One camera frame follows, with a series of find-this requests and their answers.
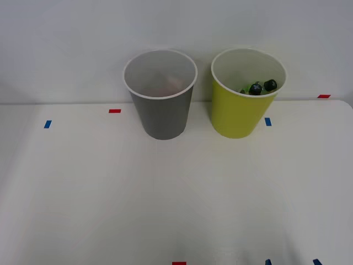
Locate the yellow-green plastic waste bin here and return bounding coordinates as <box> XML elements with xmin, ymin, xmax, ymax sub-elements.
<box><xmin>211</xmin><ymin>47</ymin><xmax>288</xmax><ymax>139</ymax></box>

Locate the grey plastic waste bin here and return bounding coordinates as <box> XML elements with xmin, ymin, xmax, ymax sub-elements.
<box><xmin>123</xmin><ymin>49</ymin><xmax>199</xmax><ymax>140</ymax></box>

